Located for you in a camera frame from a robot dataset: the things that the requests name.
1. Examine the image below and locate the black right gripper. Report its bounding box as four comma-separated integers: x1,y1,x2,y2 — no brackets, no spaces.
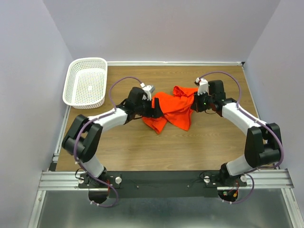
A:
190,90,214,113

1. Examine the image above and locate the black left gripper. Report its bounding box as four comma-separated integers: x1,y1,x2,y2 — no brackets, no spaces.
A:
134,97,163,119

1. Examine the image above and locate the orange t shirt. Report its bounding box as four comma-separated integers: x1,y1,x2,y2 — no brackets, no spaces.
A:
142,86,197,134

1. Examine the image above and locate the white perforated plastic basket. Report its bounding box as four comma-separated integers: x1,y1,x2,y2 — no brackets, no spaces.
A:
62,57,107,109

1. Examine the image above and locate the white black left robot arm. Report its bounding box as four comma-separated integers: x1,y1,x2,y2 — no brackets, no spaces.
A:
61,85,163,188

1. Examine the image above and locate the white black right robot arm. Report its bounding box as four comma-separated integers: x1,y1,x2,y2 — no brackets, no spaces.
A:
191,78,283,186

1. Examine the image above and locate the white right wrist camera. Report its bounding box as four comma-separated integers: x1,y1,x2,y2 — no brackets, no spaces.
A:
195,77,209,95

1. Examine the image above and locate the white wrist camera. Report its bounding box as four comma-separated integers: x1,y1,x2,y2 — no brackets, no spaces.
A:
140,83,155,101
195,77,209,95

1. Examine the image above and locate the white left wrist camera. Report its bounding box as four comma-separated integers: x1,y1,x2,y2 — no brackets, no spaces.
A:
140,83,155,101

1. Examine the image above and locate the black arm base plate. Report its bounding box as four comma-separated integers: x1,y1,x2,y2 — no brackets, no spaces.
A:
79,171,247,198

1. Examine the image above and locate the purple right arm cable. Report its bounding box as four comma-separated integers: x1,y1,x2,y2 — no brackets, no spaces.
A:
199,71,285,205

